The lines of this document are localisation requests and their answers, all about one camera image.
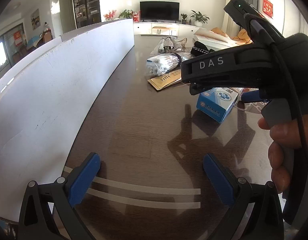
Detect orange lounge chair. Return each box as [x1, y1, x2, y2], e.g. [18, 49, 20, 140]
[211, 27, 253, 46]

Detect dark glass display cabinet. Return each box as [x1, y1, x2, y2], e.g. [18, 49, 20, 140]
[73, 0, 101, 28]

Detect black television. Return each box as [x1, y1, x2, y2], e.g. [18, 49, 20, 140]
[139, 1, 179, 21]

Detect green potted plant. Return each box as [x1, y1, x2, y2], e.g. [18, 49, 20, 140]
[191, 10, 210, 27]

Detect black knitted gloves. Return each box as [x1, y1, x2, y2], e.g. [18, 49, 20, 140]
[190, 41, 215, 57]

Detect large white cardboard box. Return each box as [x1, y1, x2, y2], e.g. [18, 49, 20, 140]
[0, 19, 134, 222]

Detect red flower vase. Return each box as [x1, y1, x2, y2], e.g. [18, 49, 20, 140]
[104, 10, 117, 21]

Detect right hand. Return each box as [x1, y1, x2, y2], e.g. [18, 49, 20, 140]
[257, 113, 308, 194]

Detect bagged wooden sticks bundle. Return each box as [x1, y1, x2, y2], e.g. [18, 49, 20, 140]
[145, 52, 194, 77]

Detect blue white medicine box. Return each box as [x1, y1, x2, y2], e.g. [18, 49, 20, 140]
[196, 87, 243, 124]

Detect tan HIH paper package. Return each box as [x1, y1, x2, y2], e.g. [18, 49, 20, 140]
[147, 69, 181, 91]

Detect white tv cabinet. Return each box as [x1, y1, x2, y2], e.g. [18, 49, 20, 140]
[133, 22, 204, 37]

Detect flat white box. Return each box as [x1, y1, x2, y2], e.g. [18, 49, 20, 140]
[193, 28, 239, 50]

